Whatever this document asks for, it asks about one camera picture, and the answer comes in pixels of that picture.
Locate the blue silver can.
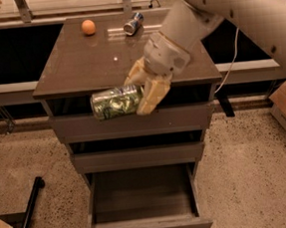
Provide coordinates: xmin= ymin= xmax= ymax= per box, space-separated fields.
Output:
xmin=124 ymin=12 xmax=143 ymax=36

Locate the black pole on floor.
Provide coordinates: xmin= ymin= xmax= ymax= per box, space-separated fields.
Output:
xmin=21 ymin=176 xmax=45 ymax=228

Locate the middle drawer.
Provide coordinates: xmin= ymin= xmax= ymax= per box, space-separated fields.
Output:
xmin=71 ymin=142 xmax=204 ymax=173

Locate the white cable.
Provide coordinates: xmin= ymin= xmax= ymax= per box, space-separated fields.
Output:
xmin=208 ymin=27 xmax=246 ymax=95

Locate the brown drawer cabinet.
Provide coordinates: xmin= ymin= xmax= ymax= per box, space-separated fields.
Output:
xmin=33 ymin=11 xmax=221 ymax=228

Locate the metal railing frame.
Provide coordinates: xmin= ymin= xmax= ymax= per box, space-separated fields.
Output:
xmin=0 ymin=0 xmax=286 ymax=107

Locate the green can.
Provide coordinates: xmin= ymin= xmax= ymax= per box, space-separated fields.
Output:
xmin=90 ymin=85 xmax=143 ymax=120

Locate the orange fruit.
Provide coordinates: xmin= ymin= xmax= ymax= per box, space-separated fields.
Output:
xmin=81 ymin=20 xmax=96 ymax=36

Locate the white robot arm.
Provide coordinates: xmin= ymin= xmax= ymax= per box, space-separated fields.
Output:
xmin=125 ymin=0 xmax=286 ymax=115

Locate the top drawer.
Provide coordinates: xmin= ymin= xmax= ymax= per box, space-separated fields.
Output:
xmin=49 ymin=103 xmax=213 ymax=144

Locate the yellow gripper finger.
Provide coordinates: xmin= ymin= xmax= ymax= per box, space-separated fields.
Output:
xmin=125 ymin=57 xmax=150 ymax=86
xmin=133 ymin=75 xmax=172 ymax=115

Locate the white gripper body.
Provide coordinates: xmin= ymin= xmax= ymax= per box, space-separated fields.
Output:
xmin=143 ymin=32 xmax=190 ymax=76

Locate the open bottom drawer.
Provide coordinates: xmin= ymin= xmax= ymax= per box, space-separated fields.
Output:
xmin=88 ymin=163 xmax=212 ymax=228

